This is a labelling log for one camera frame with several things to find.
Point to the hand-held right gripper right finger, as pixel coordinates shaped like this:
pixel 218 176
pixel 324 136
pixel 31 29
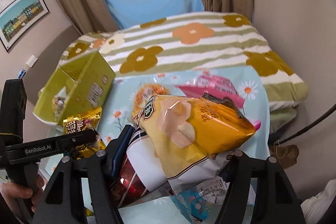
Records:
pixel 242 162

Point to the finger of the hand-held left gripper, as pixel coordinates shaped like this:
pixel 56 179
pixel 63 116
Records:
pixel 78 140

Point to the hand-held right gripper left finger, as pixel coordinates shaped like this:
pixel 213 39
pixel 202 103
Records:
pixel 117 158

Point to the gold snack packet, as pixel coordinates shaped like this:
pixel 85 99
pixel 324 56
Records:
pixel 81 119

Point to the green cardboard box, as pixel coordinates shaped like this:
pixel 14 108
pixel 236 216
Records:
pixel 89 74

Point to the yellow chips bag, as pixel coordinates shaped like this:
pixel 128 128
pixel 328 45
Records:
pixel 183 113

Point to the person's left hand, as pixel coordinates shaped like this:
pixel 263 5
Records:
pixel 15 191

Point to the red and white snack bag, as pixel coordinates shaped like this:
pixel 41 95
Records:
pixel 141 161

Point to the clear printed packet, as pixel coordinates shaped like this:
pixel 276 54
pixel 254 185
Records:
pixel 214 191

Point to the small silver packet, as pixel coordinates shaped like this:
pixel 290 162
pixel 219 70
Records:
pixel 59 103

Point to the brown paper bag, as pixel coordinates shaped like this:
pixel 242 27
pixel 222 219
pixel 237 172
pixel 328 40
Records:
pixel 286 155

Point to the small blue cartoon packet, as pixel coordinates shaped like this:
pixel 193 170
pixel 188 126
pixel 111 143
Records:
pixel 194 203

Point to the light blue daisy sheet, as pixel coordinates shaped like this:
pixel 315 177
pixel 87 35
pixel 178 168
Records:
pixel 119 88

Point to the white shoe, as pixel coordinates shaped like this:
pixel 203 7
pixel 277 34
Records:
pixel 320 203

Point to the striped floral blanket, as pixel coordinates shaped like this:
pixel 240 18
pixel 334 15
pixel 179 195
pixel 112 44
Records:
pixel 210 50

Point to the white wall switch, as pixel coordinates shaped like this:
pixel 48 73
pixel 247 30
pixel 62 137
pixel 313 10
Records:
pixel 32 60

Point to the framed wall picture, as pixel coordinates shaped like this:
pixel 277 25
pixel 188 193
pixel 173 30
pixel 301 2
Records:
pixel 21 16

